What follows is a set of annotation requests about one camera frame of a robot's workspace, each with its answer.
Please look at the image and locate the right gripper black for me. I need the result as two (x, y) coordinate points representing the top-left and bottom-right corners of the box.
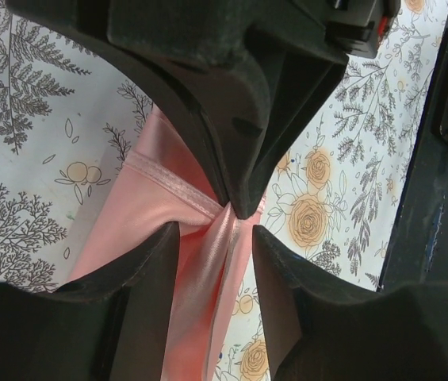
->
(104, 1), (400, 198)

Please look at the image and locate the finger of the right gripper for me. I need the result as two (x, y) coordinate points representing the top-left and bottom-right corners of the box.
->
(6, 1), (268, 218)

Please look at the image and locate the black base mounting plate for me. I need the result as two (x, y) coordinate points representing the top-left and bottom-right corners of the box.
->
(377, 25), (448, 291)

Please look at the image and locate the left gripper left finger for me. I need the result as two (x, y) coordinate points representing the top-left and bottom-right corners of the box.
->
(0, 222), (180, 380)

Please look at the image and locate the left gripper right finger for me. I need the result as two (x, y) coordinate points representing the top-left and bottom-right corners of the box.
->
(252, 225), (448, 380)

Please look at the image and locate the salmon pink cloth napkin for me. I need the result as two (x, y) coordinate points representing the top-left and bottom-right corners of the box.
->
(71, 108), (260, 380)

